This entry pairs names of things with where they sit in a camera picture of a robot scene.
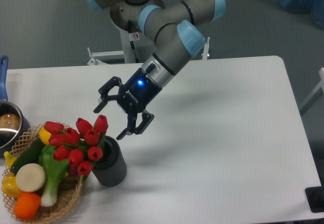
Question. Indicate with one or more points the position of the dark green cucumber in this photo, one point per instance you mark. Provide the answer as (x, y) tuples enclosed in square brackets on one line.
[(30, 155)]

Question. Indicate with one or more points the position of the orange fruit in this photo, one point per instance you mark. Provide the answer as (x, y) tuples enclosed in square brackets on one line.
[(27, 206)]

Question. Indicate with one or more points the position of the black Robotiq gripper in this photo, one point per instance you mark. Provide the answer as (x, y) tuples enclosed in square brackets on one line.
[(132, 97)]

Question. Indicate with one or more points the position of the green bok choy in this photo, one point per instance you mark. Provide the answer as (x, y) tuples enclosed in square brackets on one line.
[(55, 172)]

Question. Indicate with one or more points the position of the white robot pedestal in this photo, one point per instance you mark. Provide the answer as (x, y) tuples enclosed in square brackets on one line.
[(136, 46)]

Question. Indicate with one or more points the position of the white frame at right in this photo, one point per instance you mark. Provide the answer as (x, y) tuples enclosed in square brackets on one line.
[(313, 96)]

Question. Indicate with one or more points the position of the purple red radish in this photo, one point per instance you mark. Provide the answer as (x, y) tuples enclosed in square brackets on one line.
[(72, 170)]

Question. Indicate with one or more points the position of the red tulip bouquet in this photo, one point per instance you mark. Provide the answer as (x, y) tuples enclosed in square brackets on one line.
[(82, 147)]

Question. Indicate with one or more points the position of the yellow squash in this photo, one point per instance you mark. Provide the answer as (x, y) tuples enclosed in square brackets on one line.
[(44, 135)]

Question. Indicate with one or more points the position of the woven wicker basket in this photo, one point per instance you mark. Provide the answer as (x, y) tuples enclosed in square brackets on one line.
[(68, 192)]

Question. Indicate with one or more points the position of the dark grey ribbed vase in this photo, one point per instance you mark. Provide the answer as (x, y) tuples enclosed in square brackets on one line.
[(111, 169)]

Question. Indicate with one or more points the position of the yellow bell pepper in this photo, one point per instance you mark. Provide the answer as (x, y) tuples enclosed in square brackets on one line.
[(10, 187)]

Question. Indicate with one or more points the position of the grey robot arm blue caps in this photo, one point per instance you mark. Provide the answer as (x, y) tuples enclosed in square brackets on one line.
[(173, 31)]

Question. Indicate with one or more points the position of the blue handled saucepan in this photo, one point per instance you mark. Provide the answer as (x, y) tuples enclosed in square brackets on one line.
[(13, 122)]

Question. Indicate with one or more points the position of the beige round bun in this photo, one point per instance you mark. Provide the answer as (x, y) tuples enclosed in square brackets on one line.
[(31, 177)]

